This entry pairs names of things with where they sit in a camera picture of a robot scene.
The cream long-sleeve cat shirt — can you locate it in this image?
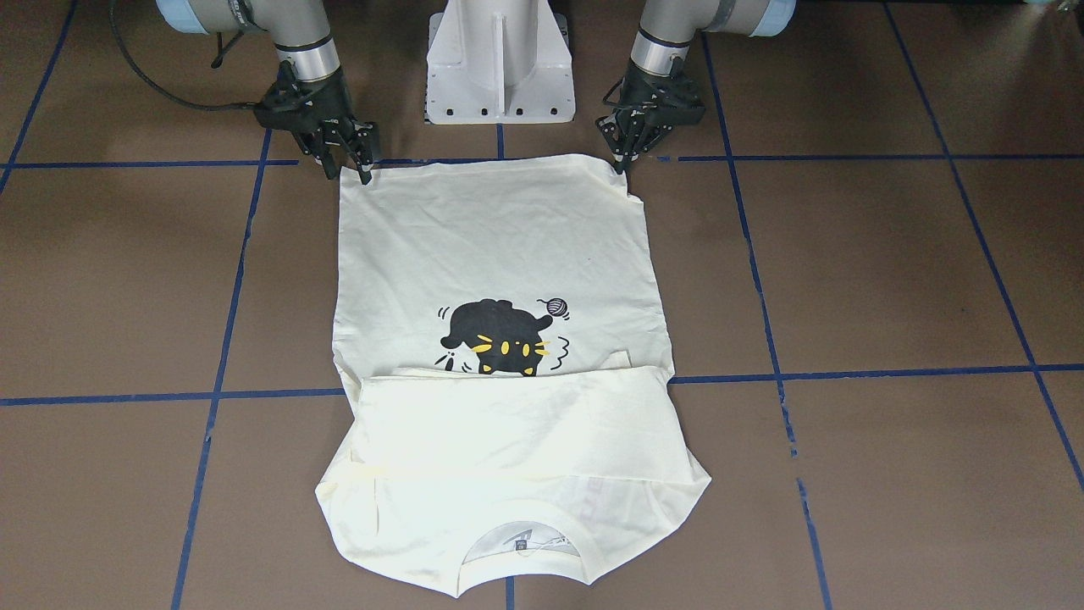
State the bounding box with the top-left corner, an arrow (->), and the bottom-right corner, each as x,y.
315,154 -> 711,598

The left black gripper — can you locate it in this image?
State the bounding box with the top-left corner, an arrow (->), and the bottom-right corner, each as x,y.
595,61 -> 705,176

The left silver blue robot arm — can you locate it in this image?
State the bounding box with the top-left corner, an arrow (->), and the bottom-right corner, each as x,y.
595,1 -> 797,174

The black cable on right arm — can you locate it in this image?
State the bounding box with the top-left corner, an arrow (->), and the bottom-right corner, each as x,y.
106,0 -> 263,113

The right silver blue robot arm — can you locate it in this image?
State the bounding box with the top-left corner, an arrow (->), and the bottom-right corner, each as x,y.
158,1 -> 379,185

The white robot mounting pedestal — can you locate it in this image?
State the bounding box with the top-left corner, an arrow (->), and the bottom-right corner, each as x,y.
425,1 -> 576,126

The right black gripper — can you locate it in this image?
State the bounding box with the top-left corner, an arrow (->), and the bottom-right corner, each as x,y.
254,61 -> 377,185

